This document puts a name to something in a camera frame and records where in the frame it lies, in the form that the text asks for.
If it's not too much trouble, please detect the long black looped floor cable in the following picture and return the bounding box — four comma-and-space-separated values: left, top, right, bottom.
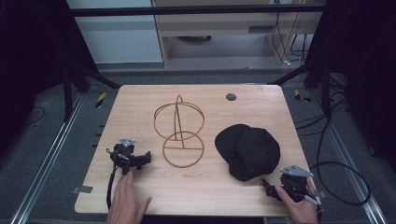
309, 117, 372, 207

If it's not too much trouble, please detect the bundle of black desk cables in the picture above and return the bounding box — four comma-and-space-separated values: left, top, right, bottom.
271, 0, 310, 67

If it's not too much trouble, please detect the white cabinet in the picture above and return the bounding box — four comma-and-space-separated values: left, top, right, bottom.
66, 0, 164, 65

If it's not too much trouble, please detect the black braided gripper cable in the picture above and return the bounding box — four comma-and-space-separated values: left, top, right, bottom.
106, 164, 120, 210

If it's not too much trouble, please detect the person's right hand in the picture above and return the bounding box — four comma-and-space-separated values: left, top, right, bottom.
275, 176, 323, 224

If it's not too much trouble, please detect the silver floor rail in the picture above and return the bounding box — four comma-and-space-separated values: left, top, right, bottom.
307, 90, 389, 224
8, 92, 86, 224

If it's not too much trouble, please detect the black frame stand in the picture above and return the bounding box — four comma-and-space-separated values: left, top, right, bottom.
268, 59, 332, 119
61, 52, 121, 123

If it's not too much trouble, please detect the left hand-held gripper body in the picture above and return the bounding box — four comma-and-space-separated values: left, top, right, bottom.
106, 137, 140, 175

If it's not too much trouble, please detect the person's left hand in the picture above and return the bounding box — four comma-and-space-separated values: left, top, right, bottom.
106, 170, 152, 224

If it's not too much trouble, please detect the gold wire hat stand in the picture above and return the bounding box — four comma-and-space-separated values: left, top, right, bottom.
153, 94, 205, 169

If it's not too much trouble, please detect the yellow black striped tape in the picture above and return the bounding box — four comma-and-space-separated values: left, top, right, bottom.
293, 89, 312, 104
94, 91, 107, 109

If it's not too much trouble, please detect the beige wooden desk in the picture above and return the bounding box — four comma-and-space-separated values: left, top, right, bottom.
151, 0, 327, 67

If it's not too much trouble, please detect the black cap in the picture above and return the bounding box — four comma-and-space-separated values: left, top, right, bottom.
214, 123, 281, 182

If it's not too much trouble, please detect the black horizontal frame bar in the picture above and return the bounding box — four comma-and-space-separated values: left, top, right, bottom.
66, 4, 327, 18

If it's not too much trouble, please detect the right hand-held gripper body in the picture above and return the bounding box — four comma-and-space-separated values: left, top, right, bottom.
277, 164, 321, 206

